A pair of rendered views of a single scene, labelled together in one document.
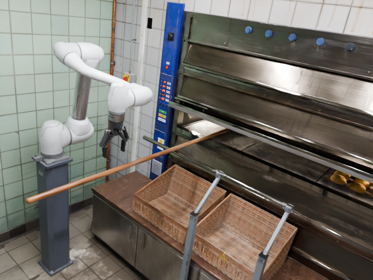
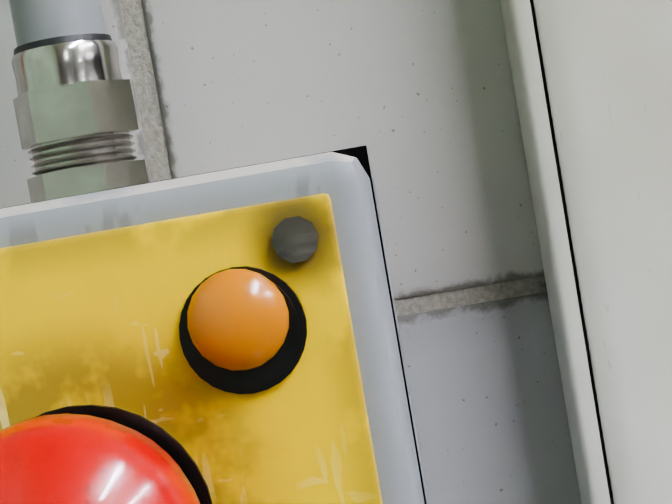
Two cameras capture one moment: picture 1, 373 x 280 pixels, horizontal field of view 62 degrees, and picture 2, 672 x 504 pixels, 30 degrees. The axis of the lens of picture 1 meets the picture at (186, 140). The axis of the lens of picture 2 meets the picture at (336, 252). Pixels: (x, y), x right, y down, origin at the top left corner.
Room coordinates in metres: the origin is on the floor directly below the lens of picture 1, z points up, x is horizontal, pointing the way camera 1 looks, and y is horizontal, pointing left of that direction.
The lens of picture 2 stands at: (2.64, 0.69, 1.50)
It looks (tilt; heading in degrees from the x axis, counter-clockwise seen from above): 3 degrees down; 326
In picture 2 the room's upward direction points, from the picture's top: 10 degrees counter-clockwise
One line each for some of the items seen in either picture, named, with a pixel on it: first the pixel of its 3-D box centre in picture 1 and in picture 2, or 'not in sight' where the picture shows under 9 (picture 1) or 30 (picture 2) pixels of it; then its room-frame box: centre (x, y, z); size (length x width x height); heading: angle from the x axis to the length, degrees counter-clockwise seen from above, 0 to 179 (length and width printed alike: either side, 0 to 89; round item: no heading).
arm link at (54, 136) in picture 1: (53, 135); not in sight; (2.01, 0.94, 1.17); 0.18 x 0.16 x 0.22; 143
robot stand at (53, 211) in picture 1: (54, 214); not in sight; (2.00, 0.95, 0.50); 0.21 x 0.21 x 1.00; 55
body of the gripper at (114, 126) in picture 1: (115, 127); not in sight; (1.63, 0.40, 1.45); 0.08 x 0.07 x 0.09; 146
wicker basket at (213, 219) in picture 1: (241, 238); not in sight; (1.76, -0.47, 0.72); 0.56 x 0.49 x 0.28; 52
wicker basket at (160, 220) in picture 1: (179, 200); not in sight; (2.11, -0.01, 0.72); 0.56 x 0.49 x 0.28; 53
